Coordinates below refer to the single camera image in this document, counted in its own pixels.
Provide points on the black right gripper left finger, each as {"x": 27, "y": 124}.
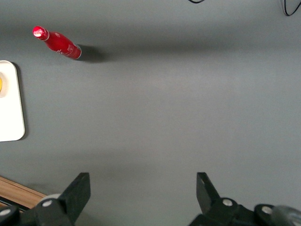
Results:
{"x": 75, "y": 200}

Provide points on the yellow lemon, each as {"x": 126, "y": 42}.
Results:
{"x": 0, "y": 84}

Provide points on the red soda bottle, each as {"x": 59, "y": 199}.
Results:
{"x": 62, "y": 46}

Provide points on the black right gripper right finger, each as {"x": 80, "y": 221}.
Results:
{"x": 208, "y": 200}

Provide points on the wooden drawer cabinet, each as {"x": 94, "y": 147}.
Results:
{"x": 16, "y": 191}

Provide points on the beige plastic tray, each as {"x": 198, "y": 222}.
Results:
{"x": 10, "y": 113}

